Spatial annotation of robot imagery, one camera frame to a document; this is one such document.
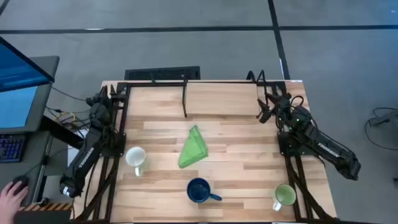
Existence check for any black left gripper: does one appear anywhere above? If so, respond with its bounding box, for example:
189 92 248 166
88 84 116 119

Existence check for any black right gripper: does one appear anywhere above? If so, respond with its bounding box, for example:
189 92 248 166
257 92 295 124

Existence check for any white ceramic mug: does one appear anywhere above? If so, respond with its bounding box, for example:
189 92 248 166
125 146 147 177

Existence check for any green-lined ceramic mug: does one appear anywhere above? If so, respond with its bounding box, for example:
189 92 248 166
272 184 297 212

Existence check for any dark blue mug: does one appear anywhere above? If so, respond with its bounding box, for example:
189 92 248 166
186 177 223 204

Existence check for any wooden shelf with black legs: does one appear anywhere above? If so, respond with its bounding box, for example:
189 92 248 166
182 79 269 119

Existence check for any black floor grille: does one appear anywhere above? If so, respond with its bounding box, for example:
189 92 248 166
124 65 201 81

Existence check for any white box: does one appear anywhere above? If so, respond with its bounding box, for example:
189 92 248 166
67 145 80 167

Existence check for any folded green cloth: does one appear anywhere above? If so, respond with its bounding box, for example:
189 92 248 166
178 124 209 169

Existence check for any grey-framed monitor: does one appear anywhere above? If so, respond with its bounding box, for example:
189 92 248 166
0 55 60 134

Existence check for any black-framed blue monitor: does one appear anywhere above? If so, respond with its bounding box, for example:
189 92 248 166
0 36 55 93

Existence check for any grey desk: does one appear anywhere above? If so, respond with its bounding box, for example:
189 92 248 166
0 130 53 224

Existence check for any backlit black keyboard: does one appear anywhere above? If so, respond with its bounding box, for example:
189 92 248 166
0 134 27 164

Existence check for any black computer mouse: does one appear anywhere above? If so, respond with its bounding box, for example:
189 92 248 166
12 175 30 195

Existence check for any person's hand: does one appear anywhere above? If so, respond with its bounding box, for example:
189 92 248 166
0 181 29 224

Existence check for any thin black cable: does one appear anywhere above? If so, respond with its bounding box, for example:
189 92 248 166
51 86 91 103

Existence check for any black metal rig frame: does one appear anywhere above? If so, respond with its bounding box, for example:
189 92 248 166
71 70 340 224

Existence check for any yellow coiled cable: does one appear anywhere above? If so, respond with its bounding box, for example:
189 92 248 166
54 111 76 129

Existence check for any black floor cable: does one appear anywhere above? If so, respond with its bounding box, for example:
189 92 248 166
364 107 398 151

